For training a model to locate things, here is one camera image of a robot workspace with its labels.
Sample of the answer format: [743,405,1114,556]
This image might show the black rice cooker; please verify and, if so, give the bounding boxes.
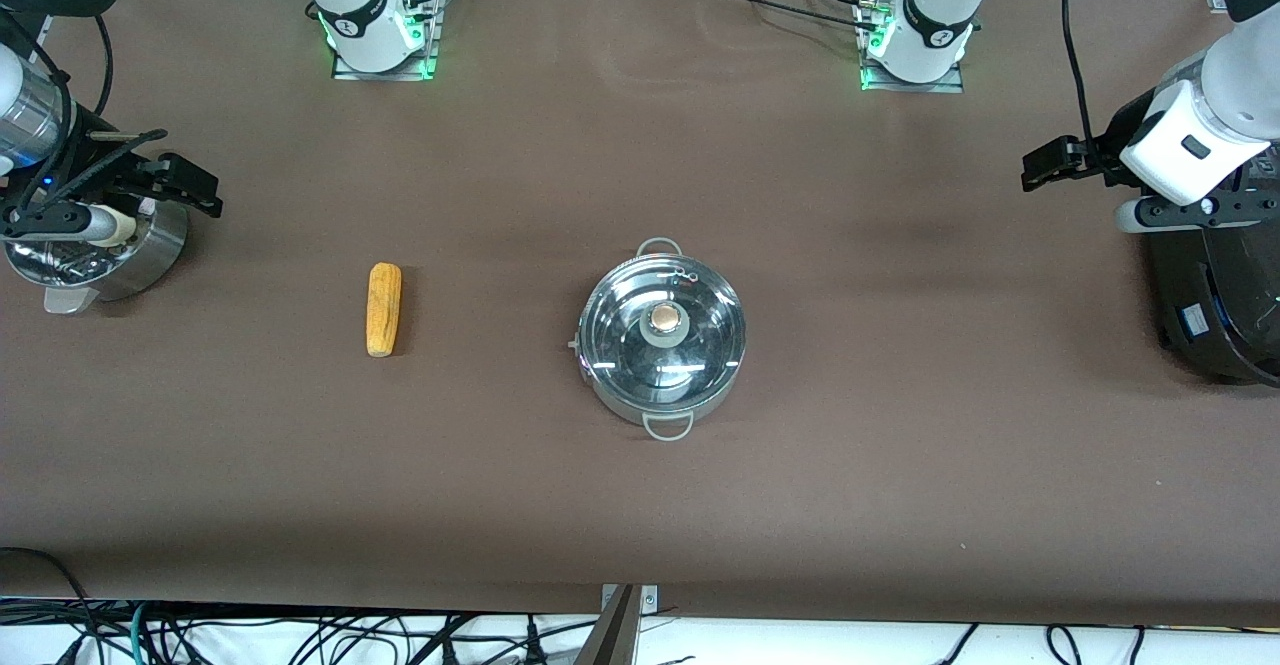
[1145,145,1280,388]

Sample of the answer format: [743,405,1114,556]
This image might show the steel bowl at left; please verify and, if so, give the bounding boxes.
[5,197,190,316]

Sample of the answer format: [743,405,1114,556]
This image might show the glass lid with knob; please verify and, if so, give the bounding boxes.
[581,253,747,398]

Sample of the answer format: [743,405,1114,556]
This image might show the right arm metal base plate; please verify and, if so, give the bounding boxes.
[332,0,443,82]

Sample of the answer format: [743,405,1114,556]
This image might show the metal table bracket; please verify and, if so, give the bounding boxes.
[600,583,659,614]

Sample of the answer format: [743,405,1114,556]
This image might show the green cable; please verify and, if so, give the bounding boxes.
[120,600,151,665]

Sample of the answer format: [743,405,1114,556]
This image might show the yellow corn cob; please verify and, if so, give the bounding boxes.
[366,263,403,358]

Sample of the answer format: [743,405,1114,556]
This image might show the brown table cloth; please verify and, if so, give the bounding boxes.
[0,0,1280,628]

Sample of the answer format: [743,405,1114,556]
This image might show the dark metal strut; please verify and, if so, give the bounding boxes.
[574,585,641,665]

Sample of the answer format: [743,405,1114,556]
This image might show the grey pot with handles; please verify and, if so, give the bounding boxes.
[576,237,747,442]

